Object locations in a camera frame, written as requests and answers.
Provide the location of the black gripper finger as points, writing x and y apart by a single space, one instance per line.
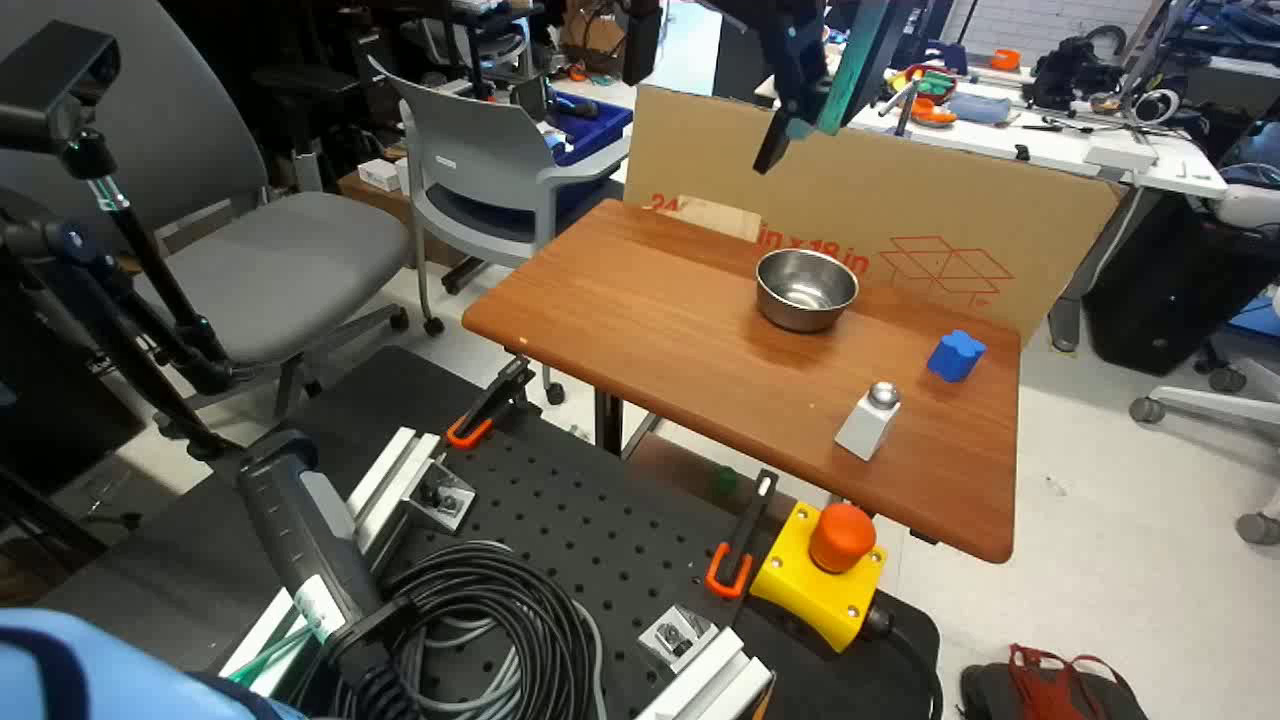
775 144

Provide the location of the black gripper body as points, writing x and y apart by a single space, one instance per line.
794 53

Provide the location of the blue block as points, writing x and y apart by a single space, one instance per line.
953 356

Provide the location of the steel bowl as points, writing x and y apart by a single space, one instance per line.
805 285

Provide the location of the cardboard sheet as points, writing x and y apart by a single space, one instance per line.
933 200

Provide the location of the blue box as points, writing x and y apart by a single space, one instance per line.
592 128

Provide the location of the brown wooden table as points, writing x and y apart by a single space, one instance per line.
667 333

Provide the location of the light grey plastic chair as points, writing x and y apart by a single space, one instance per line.
485 172

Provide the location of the small white bottle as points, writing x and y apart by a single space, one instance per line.
865 425

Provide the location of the orange black clamp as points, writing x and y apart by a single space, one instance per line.
495 404
740 540

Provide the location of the black bin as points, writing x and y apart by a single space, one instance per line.
1162 295

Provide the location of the black perforated breadboard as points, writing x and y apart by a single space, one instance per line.
585 522

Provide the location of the yellow emergency stop button box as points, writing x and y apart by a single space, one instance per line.
816 578

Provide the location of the white chair base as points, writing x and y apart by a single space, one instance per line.
1201 400

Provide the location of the grey padded office chair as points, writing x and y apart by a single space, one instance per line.
281 267

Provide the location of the dark grey power strip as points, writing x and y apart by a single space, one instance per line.
310 534

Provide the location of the red black bag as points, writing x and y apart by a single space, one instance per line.
1054 687

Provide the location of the black tripod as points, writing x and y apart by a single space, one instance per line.
147 267

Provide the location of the blue cloth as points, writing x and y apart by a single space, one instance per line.
106 673

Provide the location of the teal metal post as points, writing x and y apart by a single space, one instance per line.
853 64

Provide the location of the aluminium extrusion rail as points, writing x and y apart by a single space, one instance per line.
712 673
386 472

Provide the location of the black camera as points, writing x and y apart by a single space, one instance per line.
55 72

